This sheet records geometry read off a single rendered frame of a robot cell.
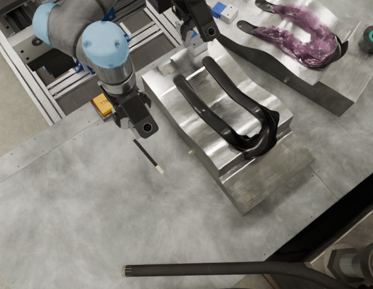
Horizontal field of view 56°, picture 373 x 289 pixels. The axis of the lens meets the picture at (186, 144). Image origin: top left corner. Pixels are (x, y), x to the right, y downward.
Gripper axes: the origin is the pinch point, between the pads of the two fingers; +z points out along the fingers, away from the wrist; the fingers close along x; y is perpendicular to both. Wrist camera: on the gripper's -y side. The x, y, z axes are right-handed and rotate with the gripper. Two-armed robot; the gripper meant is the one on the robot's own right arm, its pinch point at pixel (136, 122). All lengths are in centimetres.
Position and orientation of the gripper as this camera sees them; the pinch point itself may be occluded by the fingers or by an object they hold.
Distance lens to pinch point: 94.6
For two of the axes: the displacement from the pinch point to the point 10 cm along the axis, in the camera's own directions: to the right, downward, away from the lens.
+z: 0.0, 3.2, 9.5
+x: -8.1, 5.6, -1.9
